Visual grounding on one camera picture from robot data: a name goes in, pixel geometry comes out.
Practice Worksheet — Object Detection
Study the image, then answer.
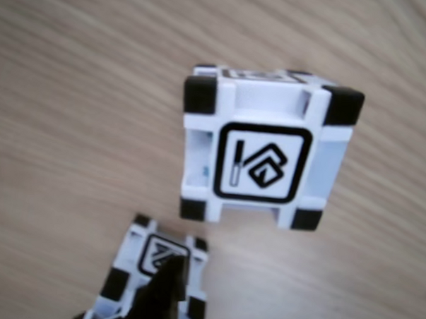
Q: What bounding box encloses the white cube with zigzag symbol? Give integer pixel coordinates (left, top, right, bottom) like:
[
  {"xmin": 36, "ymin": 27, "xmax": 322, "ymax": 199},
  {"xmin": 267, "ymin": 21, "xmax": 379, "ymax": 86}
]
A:
[{"xmin": 61, "ymin": 210, "xmax": 213, "ymax": 319}]

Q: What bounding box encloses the white cube with diamond symbol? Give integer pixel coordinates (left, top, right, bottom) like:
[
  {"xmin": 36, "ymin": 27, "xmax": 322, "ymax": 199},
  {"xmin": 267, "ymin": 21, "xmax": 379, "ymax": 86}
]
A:
[{"xmin": 172, "ymin": 56, "xmax": 372, "ymax": 238}]

